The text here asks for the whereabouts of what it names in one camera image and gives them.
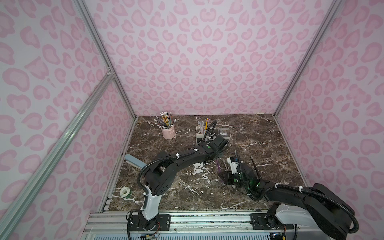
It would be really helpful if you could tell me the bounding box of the black toothbrush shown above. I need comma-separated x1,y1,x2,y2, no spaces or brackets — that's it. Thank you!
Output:
250,156,262,180

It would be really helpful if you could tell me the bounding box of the light blue toothbrush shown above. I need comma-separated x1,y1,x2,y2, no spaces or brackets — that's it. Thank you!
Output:
196,121,205,135

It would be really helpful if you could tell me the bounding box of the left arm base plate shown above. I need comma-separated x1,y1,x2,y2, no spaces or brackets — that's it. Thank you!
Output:
127,214,171,232

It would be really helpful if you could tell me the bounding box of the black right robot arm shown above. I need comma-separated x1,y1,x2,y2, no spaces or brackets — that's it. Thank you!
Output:
219,162,360,240

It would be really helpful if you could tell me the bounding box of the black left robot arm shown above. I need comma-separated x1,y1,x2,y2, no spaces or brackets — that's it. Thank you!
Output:
137,121,229,221

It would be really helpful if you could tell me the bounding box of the cream toothbrush holder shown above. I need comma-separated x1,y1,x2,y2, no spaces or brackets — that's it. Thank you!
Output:
195,128,231,144

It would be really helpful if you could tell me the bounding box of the aluminium frame rail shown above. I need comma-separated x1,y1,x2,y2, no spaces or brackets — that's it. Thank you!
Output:
81,200,330,240

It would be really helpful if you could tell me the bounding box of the white tape roll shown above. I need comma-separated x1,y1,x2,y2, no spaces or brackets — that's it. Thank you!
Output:
120,187,132,199

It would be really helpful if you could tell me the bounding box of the grey blue box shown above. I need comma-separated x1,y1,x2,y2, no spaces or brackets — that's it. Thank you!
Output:
125,154,147,169

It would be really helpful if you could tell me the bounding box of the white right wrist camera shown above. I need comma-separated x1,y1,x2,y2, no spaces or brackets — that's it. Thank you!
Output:
227,156,239,175

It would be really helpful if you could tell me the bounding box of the coloured pencils bunch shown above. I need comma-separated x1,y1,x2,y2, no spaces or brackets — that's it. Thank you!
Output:
154,112,177,130

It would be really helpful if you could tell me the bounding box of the pink pencil cup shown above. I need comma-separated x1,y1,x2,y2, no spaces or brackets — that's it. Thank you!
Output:
162,125,176,140

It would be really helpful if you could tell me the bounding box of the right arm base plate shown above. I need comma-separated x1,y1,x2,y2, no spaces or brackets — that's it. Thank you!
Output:
250,213,295,230

